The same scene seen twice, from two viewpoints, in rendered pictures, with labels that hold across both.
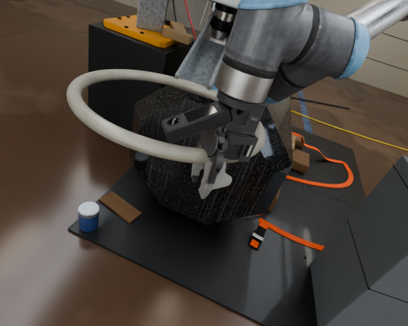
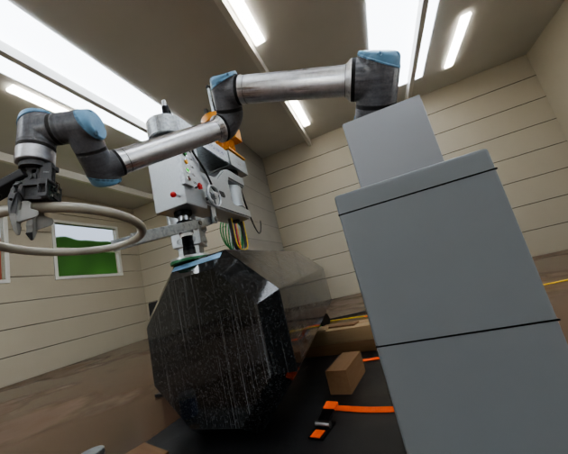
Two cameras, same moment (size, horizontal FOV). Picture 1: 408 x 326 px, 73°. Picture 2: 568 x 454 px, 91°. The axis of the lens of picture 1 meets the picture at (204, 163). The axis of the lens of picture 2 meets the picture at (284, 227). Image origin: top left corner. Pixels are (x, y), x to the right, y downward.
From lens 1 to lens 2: 106 cm
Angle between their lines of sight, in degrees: 49
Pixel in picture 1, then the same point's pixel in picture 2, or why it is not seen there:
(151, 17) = not seen: hidden behind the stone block
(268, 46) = (22, 129)
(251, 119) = (43, 172)
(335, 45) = (61, 116)
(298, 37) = (38, 120)
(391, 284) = (388, 317)
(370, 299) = (398, 367)
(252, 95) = (22, 151)
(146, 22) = not seen: hidden behind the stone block
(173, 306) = not seen: outside the picture
